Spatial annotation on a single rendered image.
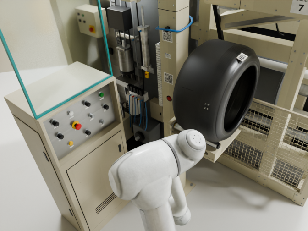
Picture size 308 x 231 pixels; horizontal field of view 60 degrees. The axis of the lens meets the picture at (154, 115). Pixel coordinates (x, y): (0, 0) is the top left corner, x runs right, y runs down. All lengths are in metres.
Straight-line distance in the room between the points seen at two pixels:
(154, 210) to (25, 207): 2.11
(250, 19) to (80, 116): 1.19
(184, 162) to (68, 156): 1.09
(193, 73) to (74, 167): 0.96
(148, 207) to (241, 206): 1.81
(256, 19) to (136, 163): 1.26
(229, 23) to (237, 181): 1.52
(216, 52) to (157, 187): 0.91
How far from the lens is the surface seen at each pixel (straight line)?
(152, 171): 0.79
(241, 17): 1.83
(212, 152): 1.76
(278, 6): 1.59
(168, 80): 1.79
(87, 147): 1.82
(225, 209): 2.55
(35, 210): 2.80
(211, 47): 1.55
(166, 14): 1.61
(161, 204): 0.85
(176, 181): 1.14
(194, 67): 1.47
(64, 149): 1.78
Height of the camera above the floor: 2.12
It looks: 38 degrees down
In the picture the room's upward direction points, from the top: 4 degrees counter-clockwise
